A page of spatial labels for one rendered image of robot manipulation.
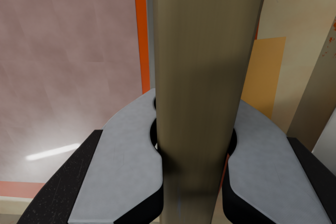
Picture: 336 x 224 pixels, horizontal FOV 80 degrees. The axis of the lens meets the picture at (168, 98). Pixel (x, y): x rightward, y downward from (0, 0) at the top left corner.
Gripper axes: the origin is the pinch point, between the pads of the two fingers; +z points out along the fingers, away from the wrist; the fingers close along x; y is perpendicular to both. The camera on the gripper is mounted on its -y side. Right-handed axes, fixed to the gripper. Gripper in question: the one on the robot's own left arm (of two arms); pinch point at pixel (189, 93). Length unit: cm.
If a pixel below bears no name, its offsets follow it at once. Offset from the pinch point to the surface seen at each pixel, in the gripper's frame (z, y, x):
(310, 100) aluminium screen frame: 3.9, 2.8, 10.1
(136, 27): 5.0, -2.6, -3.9
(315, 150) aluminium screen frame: 1.4, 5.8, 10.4
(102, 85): 4.9, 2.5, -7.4
